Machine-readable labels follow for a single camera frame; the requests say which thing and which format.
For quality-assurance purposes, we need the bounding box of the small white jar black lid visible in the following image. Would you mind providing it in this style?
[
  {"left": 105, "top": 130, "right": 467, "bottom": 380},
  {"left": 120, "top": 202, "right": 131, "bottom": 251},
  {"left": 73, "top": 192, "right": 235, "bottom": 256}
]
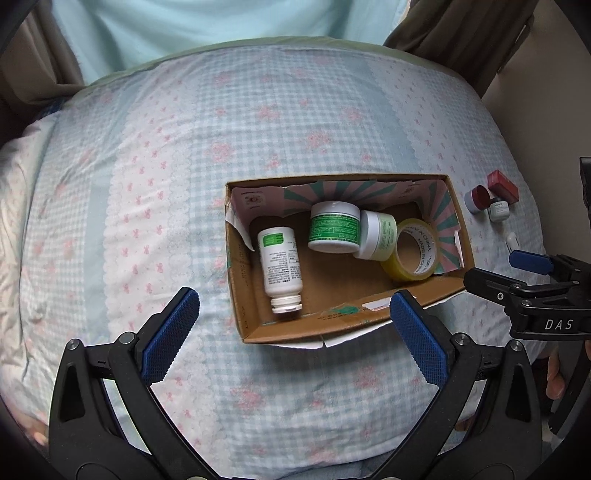
[{"left": 488, "top": 197, "right": 511, "bottom": 223}]

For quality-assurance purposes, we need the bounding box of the red lid small jar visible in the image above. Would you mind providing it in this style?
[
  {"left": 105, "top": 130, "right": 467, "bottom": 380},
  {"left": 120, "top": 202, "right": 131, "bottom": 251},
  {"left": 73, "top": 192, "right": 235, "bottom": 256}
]
[{"left": 464, "top": 185, "right": 492, "bottom": 215}]

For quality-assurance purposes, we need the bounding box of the red carton box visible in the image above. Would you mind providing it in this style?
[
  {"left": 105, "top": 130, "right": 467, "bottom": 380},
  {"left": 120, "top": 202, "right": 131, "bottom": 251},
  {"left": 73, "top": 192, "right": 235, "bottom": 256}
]
[{"left": 487, "top": 170, "right": 520, "bottom": 205}]

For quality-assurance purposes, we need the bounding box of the yellow tape roll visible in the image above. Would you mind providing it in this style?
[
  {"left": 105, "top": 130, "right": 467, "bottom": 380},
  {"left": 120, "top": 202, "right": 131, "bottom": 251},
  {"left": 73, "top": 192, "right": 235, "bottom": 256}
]
[{"left": 382, "top": 219, "right": 440, "bottom": 283}]

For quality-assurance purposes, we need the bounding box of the white pill bottle green label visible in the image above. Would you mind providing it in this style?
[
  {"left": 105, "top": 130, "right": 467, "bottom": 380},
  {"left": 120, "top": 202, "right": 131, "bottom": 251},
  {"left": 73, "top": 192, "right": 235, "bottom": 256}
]
[{"left": 257, "top": 227, "right": 304, "bottom": 315}]

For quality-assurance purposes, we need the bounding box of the person right hand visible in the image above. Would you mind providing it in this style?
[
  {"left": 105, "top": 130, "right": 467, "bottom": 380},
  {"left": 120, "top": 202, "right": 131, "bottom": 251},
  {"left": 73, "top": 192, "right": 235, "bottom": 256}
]
[{"left": 545, "top": 342, "right": 581, "bottom": 400}]

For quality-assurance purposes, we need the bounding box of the white jar pale green label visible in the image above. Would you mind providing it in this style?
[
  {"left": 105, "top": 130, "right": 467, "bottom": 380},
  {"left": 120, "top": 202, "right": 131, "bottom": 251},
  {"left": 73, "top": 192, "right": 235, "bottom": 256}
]
[{"left": 353, "top": 210, "right": 398, "bottom": 262}]

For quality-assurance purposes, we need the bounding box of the cardboard box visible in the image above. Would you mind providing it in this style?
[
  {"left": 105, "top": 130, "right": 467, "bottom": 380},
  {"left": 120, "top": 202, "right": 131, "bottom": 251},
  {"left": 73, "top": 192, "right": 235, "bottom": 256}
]
[{"left": 225, "top": 174, "right": 474, "bottom": 347}]

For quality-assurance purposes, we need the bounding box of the white jar striped green label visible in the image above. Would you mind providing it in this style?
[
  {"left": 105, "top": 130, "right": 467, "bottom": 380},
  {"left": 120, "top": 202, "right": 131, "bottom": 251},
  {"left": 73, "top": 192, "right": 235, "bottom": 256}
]
[{"left": 308, "top": 201, "right": 361, "bottom": 254}]

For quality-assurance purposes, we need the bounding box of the checkered floral bed sheet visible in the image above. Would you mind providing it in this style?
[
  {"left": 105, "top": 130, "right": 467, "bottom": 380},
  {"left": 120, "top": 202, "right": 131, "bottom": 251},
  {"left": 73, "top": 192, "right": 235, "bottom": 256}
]
[{"left": 1, "top": 39, "right": 544, "bottom": 479}]

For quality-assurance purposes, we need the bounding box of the brown right curtain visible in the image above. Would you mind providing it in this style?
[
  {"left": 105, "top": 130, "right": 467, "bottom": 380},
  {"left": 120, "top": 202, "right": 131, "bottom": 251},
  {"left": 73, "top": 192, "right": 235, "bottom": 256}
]
[{"left": 385, "top": 0, "right": 538, "bottom": 96}]

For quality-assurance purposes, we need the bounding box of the beige left curtain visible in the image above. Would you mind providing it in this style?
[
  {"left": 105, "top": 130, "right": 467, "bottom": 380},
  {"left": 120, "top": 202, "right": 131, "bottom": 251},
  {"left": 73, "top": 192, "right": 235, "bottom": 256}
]
[{"left": 1, "top": 1, "right": 84, "bottom": 105}]

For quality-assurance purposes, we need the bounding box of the light blue hanging cloth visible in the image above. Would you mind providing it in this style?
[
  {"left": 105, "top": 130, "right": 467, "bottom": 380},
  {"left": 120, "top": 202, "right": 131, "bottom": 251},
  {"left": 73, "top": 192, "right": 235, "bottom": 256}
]
[{"left": 50, "top": 0, "right": 411, "bottom": 83}]

